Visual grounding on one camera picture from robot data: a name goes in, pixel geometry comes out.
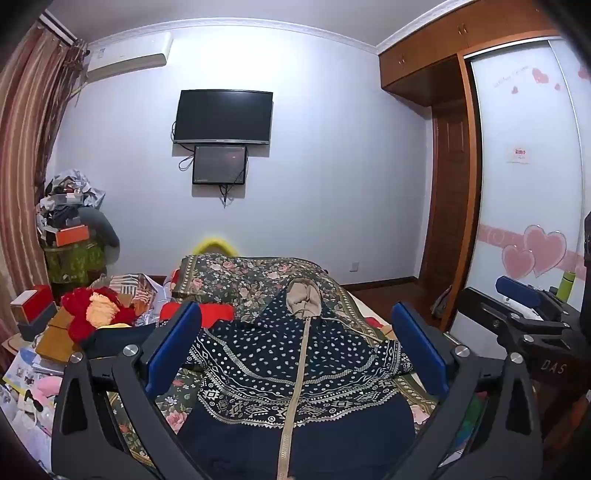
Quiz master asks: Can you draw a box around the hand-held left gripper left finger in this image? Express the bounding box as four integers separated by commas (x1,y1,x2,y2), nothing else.
50,301,204,480

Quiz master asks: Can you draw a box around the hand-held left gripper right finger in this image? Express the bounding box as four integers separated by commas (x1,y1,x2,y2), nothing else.
392,302,543,480

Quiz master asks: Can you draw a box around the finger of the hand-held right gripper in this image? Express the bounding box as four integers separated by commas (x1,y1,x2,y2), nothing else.
496,276,561,315
455,287,578,344

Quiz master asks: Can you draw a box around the navy patterned hoodie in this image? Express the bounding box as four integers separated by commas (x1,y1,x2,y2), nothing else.
178,276,416,480

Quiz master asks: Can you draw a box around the red cloth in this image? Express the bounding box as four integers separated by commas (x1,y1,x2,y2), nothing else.
161,302,234,324

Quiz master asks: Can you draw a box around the grey cloth on floor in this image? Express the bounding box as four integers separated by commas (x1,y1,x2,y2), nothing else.
431,286,454,320

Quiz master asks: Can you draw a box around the striped orange grey cloth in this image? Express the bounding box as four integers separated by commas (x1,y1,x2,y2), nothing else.
108,273,162,306

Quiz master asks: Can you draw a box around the wooden wardrobe with heart door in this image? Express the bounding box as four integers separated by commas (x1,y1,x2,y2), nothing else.
445,37,591,342

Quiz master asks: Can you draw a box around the dark green floral blanket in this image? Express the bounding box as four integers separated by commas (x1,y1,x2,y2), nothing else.
104,253,439,464

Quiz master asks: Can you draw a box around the red and yellow plush toy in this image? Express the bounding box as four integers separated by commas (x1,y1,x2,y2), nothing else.
61,286,137,342

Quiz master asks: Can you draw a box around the yellow round object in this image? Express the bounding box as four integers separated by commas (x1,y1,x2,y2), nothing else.
193,235,237,256

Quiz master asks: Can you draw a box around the brown wooden door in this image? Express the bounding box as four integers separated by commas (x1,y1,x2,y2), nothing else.
418,106,481,305

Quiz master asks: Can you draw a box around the brown cardboard box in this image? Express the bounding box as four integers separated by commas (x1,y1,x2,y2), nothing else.
36,307,88,365

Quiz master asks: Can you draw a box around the green patterned bag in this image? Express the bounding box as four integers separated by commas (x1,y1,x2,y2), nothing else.
44,240,106,284

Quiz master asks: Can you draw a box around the grey plush cushion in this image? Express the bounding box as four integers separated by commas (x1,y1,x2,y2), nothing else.
83,208,122,266

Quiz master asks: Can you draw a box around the pink plush toy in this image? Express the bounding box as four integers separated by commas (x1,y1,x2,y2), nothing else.
25,376,63,409

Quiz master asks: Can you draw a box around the orange box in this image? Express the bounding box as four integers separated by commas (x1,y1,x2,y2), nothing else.
55,224,89,246

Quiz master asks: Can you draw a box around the red and white box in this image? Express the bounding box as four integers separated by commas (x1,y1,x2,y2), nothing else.
10,285,55,324

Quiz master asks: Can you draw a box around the stack of printed papers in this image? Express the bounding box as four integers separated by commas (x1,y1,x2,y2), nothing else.
2,348,65,384

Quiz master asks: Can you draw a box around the pile of clutter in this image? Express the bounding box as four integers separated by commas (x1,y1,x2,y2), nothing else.
37,168,105,232

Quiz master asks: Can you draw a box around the wooden overhead cabinet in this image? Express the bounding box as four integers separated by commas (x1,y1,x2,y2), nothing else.
376,0,561,107

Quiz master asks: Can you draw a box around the striped brown curtain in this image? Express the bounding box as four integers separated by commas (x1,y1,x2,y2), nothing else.
0,18,88,342

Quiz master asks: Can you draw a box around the white air conditioner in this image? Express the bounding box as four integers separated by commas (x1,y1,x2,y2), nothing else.
85,32,174,84

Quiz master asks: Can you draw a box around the small black wall monitor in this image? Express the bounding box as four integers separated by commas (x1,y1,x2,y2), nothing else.
192,145,249,186

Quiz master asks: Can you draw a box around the black wall television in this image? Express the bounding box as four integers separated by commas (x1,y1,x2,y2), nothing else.
173,89,273,145

